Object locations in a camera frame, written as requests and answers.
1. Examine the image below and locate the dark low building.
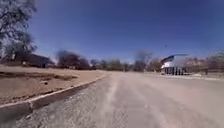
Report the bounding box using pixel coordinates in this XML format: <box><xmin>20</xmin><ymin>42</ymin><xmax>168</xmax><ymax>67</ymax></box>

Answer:
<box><xmin>23</xmin><ymin>53</ymin><xmax>54</xmax><ymax>69</ymax></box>

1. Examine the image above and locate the bare brown dirt ground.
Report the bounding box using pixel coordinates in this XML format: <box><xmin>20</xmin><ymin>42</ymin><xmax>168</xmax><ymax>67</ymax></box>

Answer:
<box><xmin>0</xmin><ymin>64</ymin><xmax>107</xmax><ymax>105</ymax></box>

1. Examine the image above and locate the concrete kerb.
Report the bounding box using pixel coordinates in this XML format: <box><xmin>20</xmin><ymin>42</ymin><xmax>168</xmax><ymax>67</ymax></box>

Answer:
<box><xmin>0</xmin><ymin>74</ymin><xmax>108</xmax><ymax>124</ymax></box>

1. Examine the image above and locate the white building with dark roof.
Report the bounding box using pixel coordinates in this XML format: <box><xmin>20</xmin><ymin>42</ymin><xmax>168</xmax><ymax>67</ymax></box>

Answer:
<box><xmin>159</xmin><ymin>53</ymin><xmax>191</xmax><ymax>76</ymax></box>

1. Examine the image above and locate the row of bare trees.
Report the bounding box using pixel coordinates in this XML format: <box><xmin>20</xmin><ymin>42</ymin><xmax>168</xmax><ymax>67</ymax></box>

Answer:
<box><xmin>54</xmin><ymin>49</ymin><xmax>224</xmax><ymax>74</ymax></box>

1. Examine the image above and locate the pale gravel road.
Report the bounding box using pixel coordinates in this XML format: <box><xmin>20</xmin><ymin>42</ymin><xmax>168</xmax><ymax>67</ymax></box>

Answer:
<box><xmin>9</xmin><ymin>71</ymin><xmax>224</xmax><ymax>128</ymax></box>

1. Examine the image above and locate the bare tree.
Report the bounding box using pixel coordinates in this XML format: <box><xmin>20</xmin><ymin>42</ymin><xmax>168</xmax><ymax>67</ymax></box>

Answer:
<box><xmin>0</xmin><ymin>0</ymin><xmax>38</xmax><ymax>64</ymax></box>

